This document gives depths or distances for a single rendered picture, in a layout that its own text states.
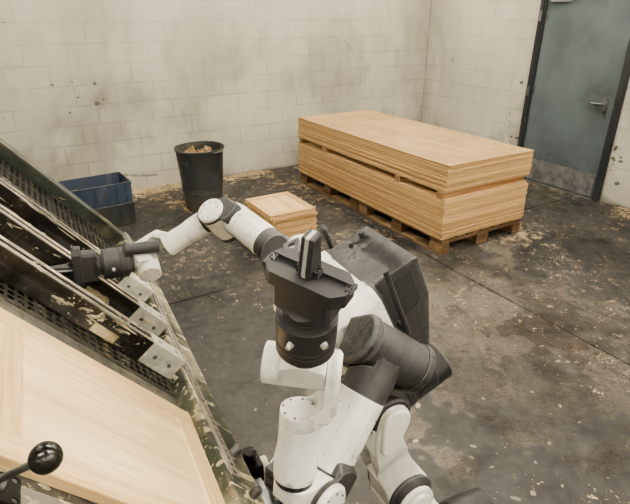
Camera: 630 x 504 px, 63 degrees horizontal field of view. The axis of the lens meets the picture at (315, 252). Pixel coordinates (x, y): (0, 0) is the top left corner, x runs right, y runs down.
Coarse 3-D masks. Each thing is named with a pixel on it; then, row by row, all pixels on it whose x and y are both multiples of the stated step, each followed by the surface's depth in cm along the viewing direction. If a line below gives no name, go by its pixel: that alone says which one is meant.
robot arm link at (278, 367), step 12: (264, 348) 77; (276, 348) 74; (264, 360) 76; (276, 360) 76; (288, 360) 72; (300, 360) 71; (312, 360) 71; (324, 360) 72; (264, 372) 76; (276, 372) 76; (288, 372) 75; (300, 372) 75; (312, 372) 74; (324, 372) 75; (276, 384) 78; (288, 384) 77; (300, 384) 77; (312, 384) 76; (324, 384) 76
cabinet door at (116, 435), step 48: (0, 336) 99; (48, 336) 114; (0, 384) 87; (48, 384) 99; (96, 384) 114; (0, 432) 78; (48, 432) 87; (96, 432) 98; (144, 432) 113; (192, 432) 132; (48, 480) 79; (96, 480) 86; (144, 480) 98; (192, 480) 112
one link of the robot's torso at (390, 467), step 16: (384, 416) 127; (400, 416) 127; (384, 432) 127; (400, 432) 130; (368, 448) 136; (384, 448) 129; (400, 448) 134; (368, 464) 150; (384, 464) 133; (400, 464) 142; (416, 464) 153; (384, 480) 141; (400, 480) 145; (416, 480) 146; (384, 496) 147; (400, 496) 144
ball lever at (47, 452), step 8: (32, 448) 60; (40, 448) 59; (48, 448) 60; (56, 448) 60; (32, 456) 59; (40, 456) 59; (48, 456) 59; (56, 456) 60; (24, 464) 61; (32, 464) 59; (40, 464) 59; (48, 464) 59; (56, 464) 60; (8, 472) 63; (16, 472) 62; (40, 472) 59; (48, 472) 60; (0, 480) 63; (0, 488) 64
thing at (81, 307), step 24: (0, 240) 123; (0, 264) 121; (24, 264) 124; (24, 288) 126; (48, 288) 128; (72, 288) 132; (72, 312) 134; (96, 312) 136; (120, 336) 142; (144, 336) 146; (144, 360) 148; (168, 360) 152
